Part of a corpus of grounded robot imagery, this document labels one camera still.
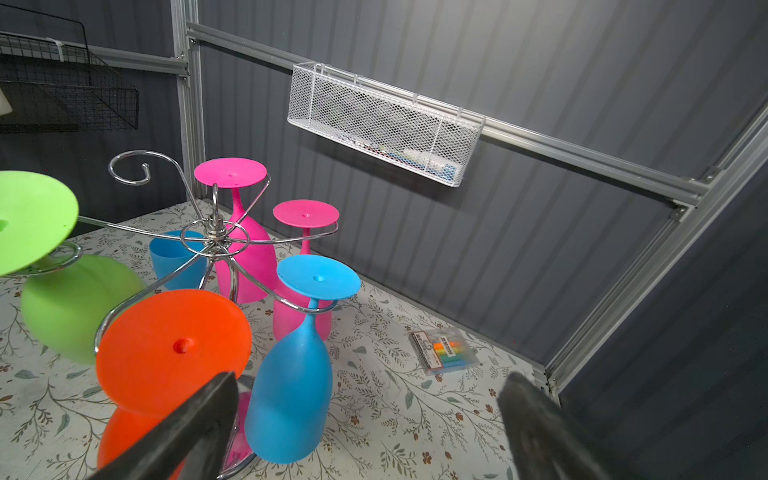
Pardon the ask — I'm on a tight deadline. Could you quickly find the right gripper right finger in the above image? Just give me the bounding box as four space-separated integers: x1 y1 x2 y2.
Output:
497 373 618 479

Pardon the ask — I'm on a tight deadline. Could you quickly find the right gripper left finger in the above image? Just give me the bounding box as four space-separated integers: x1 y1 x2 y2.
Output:
91 372 238 479

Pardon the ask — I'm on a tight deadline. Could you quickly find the blue wine glass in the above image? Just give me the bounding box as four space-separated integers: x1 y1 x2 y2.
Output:
244 255 361 464
149 238 207 291

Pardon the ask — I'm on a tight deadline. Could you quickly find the green wine glass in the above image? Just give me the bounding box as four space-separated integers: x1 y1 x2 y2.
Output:
1 170 146 364

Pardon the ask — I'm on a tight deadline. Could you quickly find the red wine glass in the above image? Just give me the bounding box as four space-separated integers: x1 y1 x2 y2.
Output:
96 289 252 467

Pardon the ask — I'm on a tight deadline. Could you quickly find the pink wine glass left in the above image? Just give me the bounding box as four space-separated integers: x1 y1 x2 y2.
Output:
193 157 281 305

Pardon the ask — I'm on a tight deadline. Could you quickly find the pink wine glass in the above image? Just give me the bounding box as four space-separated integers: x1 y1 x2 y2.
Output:
272 199 341 342
193 157 281 305

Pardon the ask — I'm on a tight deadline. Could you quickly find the chrome wine glass rack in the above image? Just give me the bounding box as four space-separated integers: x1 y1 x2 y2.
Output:
11 149 341 480

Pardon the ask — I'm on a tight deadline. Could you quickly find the pink wine glass right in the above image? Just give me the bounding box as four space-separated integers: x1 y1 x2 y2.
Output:
272 199 341 342

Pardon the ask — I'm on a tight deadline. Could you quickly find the pack of coloured markers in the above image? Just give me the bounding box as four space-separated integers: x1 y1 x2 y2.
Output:
408 327 479 374

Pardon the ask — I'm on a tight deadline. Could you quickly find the floral table mat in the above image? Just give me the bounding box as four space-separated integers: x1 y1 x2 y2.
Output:
0 200 547 480

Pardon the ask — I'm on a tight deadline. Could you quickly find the white mesh wall basket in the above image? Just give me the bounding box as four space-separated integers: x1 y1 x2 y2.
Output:
287 62 486 187

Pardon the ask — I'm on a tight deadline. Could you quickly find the black wire wall basket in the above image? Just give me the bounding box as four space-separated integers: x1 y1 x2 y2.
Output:
1 3 139 134

